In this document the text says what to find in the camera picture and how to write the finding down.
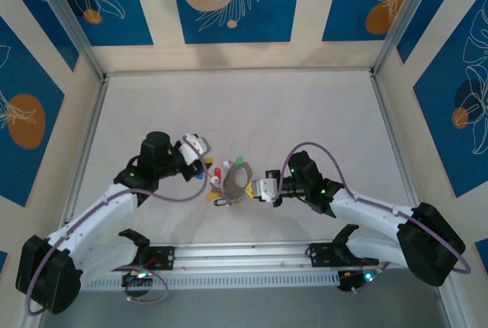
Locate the perforated metal key holder plate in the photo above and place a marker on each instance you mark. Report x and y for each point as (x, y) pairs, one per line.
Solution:
(230, 190)

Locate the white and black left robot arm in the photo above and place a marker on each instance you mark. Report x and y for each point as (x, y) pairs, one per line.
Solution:
(95, 217)

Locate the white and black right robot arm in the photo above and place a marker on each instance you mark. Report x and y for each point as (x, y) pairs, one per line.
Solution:
(370, 209)

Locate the red key tag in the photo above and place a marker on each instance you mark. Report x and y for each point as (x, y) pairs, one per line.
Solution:
(218, 172)

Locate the lilac key tag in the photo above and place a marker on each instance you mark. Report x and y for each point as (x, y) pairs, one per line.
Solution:
(225, 163)

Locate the white key tag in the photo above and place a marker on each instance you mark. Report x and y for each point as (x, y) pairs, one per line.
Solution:
(216, 181)

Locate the green key tag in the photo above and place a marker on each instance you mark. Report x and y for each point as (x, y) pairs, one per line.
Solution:
(239, 161)

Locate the black key tag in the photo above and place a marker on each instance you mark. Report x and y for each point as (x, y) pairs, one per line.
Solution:
(220, 203)

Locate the orange key tag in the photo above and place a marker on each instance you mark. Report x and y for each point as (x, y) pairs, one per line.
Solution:
(210, 195)

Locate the aluminium mounting rail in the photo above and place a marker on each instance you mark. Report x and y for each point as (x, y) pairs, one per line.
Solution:
(244, 253)

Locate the aluminium table side rail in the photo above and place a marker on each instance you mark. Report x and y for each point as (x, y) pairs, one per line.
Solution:
(392, 137)
(91, 129)

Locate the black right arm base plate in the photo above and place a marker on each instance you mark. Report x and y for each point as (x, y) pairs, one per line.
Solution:
(320, 253)

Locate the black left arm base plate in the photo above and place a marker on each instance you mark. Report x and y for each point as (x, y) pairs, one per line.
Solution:
(164, 257)

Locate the aluminium frame post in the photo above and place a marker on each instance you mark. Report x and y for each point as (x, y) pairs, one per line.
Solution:
(68, 23)
(404, 19)

